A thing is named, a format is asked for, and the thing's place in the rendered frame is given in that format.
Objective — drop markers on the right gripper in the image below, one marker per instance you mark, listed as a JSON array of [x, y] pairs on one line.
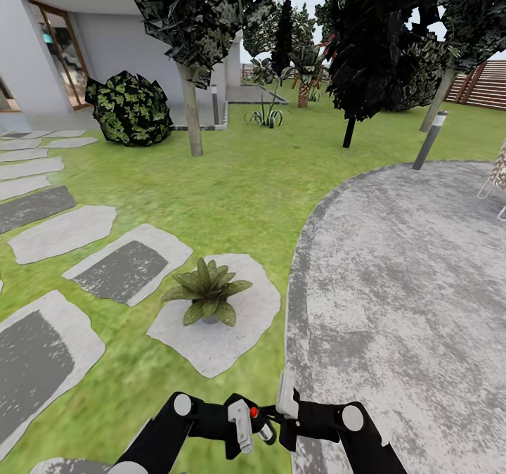
[[291, 428]]

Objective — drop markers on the door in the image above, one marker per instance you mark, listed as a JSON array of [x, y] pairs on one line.
[[54, 25]]

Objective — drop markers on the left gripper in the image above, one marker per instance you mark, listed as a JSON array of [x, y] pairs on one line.
[[224, 429]]

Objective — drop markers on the pot plant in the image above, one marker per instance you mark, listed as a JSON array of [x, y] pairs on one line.
[[208, 288]]

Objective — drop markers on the insectifuge atomizer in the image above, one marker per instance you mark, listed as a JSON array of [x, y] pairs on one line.
[[268, 432]]

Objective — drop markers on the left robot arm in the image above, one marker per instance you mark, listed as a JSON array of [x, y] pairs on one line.
[[156, 446]]

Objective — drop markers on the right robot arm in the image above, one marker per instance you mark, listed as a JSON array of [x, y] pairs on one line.
[[349, 423]]

